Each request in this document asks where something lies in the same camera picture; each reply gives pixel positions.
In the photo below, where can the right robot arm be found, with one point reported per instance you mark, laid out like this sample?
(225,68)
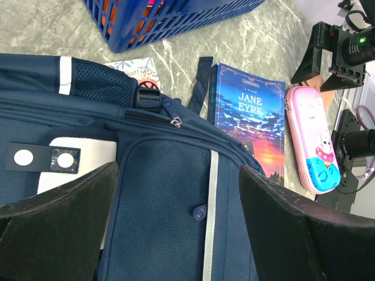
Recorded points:
(335,59)

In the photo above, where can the blue plastic basket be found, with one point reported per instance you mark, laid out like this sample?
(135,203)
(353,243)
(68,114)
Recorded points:
(127,24)

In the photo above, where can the pink cartoon pencil case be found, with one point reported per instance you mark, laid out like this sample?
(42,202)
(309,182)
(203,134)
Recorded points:
(316,160)

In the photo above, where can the brown leather notebook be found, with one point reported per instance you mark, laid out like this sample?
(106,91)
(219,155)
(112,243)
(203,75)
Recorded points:
(315,82)

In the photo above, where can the Little Women floral book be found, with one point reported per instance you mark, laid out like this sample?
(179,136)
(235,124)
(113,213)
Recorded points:
(143,70)

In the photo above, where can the Jane Eyre blue book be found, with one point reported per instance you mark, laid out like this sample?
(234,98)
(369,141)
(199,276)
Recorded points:
(250,109)

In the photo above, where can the navy blue student backpack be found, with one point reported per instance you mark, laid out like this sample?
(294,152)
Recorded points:
(176,212)

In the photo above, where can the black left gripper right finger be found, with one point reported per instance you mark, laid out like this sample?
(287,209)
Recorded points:
(295,238)

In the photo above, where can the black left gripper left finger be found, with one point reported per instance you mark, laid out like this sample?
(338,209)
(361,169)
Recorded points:
(57,235)

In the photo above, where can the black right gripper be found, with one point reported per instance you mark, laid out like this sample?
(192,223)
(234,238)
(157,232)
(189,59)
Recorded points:
(353,53)

